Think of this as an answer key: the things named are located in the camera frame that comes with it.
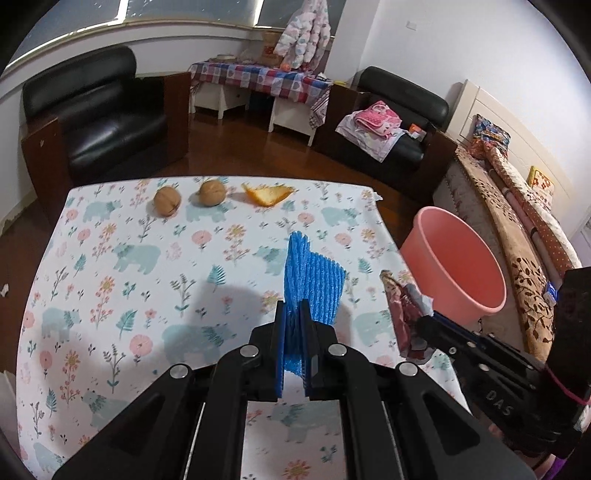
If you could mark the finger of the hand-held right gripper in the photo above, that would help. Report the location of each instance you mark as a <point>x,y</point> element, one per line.
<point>461,351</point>
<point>457,326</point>

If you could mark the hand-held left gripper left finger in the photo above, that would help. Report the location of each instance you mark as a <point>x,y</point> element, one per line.
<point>279,360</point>

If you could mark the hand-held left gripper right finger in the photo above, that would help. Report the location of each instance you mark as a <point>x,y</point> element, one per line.
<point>316,364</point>

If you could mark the dark red wrapper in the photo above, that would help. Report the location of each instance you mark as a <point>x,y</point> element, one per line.
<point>406,318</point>

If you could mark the pink plastic bucket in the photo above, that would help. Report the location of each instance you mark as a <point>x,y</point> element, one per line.
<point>457,267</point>

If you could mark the blue foam fruit net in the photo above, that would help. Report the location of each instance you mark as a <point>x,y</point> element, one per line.
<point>314,281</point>

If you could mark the floral patterned sofa bed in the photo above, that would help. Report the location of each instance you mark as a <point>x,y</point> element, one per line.
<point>508,258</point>

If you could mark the blue tissue pack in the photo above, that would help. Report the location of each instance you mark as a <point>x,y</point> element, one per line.
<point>551,291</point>

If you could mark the rolled floral quilt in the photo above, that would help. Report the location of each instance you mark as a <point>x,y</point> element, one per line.
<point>531,203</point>

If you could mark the floral bear tablecloth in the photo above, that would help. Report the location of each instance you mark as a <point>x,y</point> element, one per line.
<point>138,277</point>

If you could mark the orange peel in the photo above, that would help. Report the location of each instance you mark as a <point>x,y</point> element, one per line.
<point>268,194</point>

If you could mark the yellow red patterned pillow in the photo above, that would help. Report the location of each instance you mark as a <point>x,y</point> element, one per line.
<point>542,180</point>

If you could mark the brown walnut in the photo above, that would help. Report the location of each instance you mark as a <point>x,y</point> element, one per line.
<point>212,193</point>
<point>166,201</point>

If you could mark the colourful patterned pillow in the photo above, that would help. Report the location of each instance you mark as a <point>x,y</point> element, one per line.
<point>491,138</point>

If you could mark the small orange box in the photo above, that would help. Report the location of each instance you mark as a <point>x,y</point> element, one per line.
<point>415,131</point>

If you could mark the white patterned cloth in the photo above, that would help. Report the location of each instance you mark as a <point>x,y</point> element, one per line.
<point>369,141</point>

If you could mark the cream bed headboard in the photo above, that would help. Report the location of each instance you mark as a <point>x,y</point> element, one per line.
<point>521,124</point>

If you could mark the pink folded clothes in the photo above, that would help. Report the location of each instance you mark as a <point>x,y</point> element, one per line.
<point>376,117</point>

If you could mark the black leather armchair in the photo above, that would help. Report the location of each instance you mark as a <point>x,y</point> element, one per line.
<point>401,87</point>
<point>101,106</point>

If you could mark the white low table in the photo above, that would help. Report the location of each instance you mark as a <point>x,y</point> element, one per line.
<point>231,99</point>

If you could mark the checked table cover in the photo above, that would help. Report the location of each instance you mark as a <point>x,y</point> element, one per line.
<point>258,76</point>

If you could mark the hanging puffy pastel jacket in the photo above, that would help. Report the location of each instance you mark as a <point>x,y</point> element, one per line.
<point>304,37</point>

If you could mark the curved window with blinds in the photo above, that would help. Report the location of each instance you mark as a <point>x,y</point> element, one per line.
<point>138,23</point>

